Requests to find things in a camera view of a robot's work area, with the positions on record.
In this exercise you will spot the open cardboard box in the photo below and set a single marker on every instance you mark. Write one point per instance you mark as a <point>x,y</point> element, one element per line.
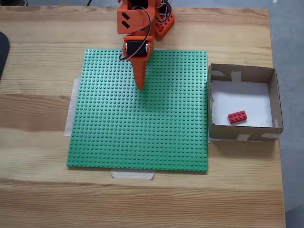
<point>225,134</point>

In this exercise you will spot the white paper sheet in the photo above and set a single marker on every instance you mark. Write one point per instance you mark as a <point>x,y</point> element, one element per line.
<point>240,99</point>

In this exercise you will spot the red lego block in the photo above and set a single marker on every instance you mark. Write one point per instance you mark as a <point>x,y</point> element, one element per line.
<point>237,117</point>

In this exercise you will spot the wide masking tape strip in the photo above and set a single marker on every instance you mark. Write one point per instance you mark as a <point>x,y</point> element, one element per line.
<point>69,123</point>

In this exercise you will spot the green lego baseplate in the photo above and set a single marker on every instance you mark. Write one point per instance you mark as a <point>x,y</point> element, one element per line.
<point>142,130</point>

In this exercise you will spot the black rounded flat object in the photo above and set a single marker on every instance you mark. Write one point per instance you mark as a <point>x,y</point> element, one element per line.
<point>3,52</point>

